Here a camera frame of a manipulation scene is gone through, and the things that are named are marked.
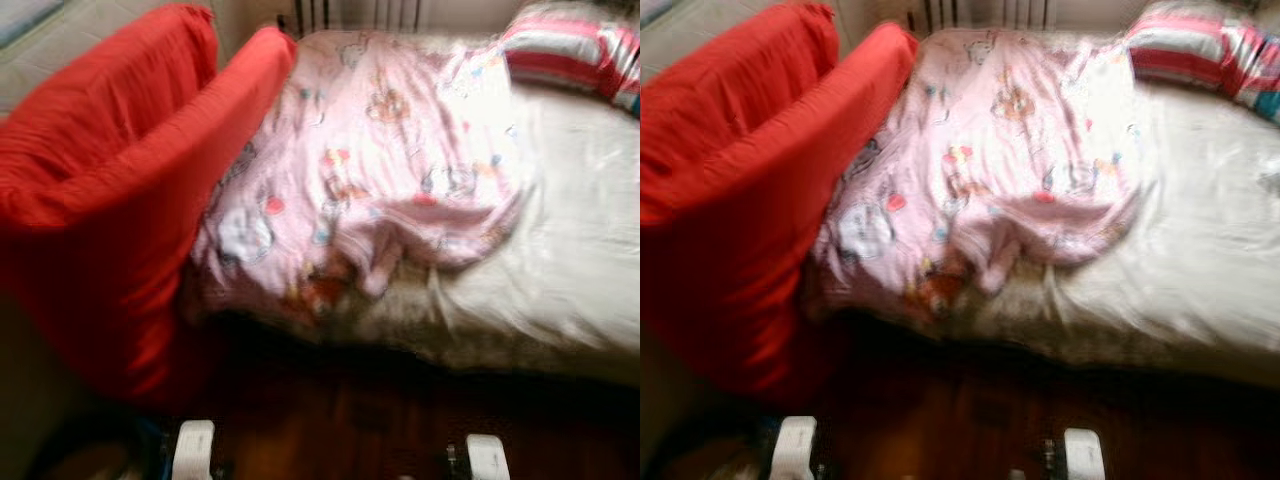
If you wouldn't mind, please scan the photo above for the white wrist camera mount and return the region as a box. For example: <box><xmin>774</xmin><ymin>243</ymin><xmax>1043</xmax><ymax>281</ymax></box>
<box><xmin>172</xmin><ymin>420</ymin><xmax>216</xmax><ymax>480</ymax></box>
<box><xmin>466</xmin><ymin>433</ymin><xmax>511</xmax><ymax>480</ymax></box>
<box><xmin>1063</xmin><ymin>428</ymin><xmax>1106</xmax><ymax>480</ymax></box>
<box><xmin>770</xmin><ymin>415</ymin><xmax>816</xmax><ymax>480</ymax></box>

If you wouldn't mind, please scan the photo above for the pink cartoon print quilt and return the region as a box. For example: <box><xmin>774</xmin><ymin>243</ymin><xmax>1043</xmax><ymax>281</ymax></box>
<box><xmin>185</xmin><ymin>30</ymin><xmax>531</xmax><ymax>326</ymax></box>
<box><xmin>805</xmin><ymin>28</ymin><xmax>1151</xmax><ymax>321</ymax></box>

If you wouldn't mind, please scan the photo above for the grey pink striped curtain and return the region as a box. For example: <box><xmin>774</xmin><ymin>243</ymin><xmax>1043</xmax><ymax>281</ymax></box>
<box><xmin>275</xmin><ymin>0</ymin><xmax>421</xmax><ymax>33</ymax></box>
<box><xmin>900</xmin><ymin>0</ymin><xmax>1051</xmax><ymax>31</ymax></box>

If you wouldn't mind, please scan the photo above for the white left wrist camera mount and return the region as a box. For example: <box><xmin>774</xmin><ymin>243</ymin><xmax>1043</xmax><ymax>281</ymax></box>
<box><xmin>770</xmin><ymin>415</ymin><xmax>816</xmax><ymax>480</ymax></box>
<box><xmin>172</xmin><ymin>420</ymin><xmax>216</xmax><ymax>480</ymax></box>

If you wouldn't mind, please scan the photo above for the red blue striped bolster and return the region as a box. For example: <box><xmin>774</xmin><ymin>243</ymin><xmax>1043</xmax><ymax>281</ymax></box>
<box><xmin>1125</xmin><ymin>5</ymin><xmax>1280</xmax><ymax>126</ymax></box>
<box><xmin>500</xmin><ymin>8</ymin><xmax>641</xmax><ymax>116</ymax></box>

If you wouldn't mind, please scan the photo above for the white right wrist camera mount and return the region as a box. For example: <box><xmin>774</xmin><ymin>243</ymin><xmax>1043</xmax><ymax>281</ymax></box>
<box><xmin>466</xmin><ymin>433</ymin><xmax>511</xmax><ymax>480</ymax></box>
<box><xmin>1063</xmin><ymin>428</ymin><xmax>1106</xmax><ymax>480</ymax></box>

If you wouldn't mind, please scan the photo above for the large red cushion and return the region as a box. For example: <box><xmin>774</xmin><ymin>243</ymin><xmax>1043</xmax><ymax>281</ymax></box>
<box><xmin>0</xmin><ymin>3</ymin><xmax>219</xmax><ymax>196</ymax></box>
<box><xmin>0</xmin><ymin>25</ymin><xmax>298</xmax><ymax>406</ymax></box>
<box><xmin>640</xmin><ymin>22</ymin><xmax>919</xmax><ymax>401</ymax></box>
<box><xmin>640</xmin><ymin>3</ymin><xmax>839</xmax><ymax>191</ymax></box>

